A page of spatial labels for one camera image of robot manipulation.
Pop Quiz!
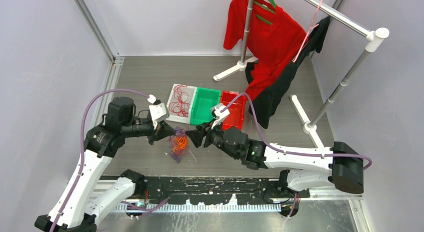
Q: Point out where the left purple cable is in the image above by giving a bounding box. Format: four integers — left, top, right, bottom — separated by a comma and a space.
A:
47, 88, 157, 232

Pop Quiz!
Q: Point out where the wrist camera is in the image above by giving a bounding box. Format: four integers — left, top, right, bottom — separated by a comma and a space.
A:
149, 103, 170, 122
211, 103, 230, 129

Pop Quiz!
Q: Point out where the purple cable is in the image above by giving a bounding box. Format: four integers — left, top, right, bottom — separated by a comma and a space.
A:
47, 88, 157, 232
221, 92, 373, 171

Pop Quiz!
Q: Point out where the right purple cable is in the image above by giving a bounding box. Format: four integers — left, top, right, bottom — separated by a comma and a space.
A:
221, 92, 373, 171

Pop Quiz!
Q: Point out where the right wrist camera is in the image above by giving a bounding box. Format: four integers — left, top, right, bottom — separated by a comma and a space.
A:
211, 103, 230, 129

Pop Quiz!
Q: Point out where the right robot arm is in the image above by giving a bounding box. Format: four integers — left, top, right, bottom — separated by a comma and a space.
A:
186, 123, 364, 197

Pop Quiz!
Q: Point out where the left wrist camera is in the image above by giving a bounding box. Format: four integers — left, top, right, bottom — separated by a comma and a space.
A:
149, 103, 170, 122

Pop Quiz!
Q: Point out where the green plastic bin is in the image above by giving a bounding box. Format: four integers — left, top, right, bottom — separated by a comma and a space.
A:
190, 87, 222, 125

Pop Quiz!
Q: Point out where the white garment rack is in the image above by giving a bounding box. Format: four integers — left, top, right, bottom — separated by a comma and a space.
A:
212, 0, 390, 148

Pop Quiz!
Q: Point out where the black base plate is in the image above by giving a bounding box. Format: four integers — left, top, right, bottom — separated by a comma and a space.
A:
113, 176, 311, 218

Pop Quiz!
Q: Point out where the red cable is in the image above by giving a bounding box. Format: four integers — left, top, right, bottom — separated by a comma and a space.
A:
168, 84, 192, 118

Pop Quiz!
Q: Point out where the red shirt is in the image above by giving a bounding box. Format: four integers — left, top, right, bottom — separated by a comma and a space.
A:
223, 0, 306, 99

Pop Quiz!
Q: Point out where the cable bundle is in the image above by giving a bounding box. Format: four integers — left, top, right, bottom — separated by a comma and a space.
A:
167, 125, 191, 164

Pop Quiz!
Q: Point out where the black shirt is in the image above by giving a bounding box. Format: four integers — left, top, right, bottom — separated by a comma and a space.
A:
245, 16, 331, 129

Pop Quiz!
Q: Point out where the red plastic bin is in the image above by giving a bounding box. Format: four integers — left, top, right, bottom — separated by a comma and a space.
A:
220, 91, 247, 130

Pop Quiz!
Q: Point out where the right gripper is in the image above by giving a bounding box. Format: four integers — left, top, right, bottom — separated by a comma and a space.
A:
186, 117, 240, 160

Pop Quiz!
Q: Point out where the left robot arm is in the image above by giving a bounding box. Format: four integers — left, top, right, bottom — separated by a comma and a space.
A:
34, 96, 174, 231

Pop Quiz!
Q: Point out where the pink hanger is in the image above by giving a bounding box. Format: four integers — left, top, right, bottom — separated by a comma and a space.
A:
292, 0, 323, 62

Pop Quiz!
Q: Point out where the green hanger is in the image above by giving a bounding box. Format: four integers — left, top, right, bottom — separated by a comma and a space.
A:
253, 0, 277, 14

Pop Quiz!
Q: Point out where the white plastic bin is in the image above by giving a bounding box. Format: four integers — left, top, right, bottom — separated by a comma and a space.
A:
166, 84, 197, 124

